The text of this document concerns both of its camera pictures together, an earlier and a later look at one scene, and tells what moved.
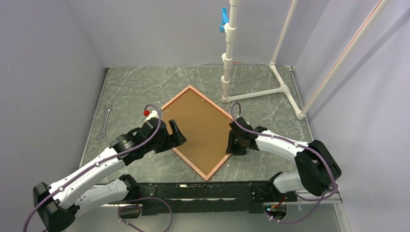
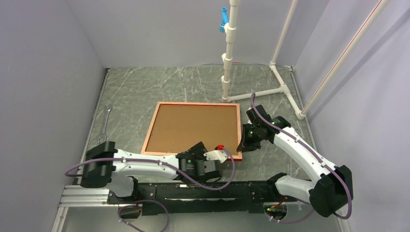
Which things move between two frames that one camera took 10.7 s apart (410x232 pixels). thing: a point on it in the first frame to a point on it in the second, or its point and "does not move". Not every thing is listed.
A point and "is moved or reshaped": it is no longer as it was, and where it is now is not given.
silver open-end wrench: [107, 108] does not move
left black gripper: [176, 139] to [202, 181]
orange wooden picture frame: [205, 126] is moved or reshaped
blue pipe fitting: [225, 17] does not move
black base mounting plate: [209, 198] does not move
